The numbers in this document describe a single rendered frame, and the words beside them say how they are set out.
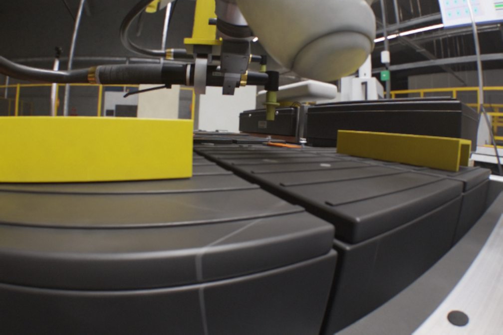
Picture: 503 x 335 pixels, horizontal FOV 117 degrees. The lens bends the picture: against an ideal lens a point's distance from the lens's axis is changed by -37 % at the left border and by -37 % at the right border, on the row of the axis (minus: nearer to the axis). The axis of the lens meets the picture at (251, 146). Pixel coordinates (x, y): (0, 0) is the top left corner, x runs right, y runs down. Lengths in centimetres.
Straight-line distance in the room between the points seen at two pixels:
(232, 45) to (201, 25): 15
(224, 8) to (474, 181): 38
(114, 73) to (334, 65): 47
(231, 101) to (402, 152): 482
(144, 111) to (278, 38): 461
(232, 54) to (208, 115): 446
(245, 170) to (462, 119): 38
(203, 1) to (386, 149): 48
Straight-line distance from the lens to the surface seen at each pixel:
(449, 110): 46
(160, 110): 479
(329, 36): 19
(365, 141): 30
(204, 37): 55
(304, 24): 19
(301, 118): 72
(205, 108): 485
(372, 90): 317
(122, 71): 57
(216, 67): 54
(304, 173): 17
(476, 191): 27
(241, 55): 42
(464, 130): 47
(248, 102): 517
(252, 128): 100
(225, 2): 39
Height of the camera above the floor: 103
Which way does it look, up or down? 4 degrees down
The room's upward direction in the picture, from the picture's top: 3 degrees clockwise
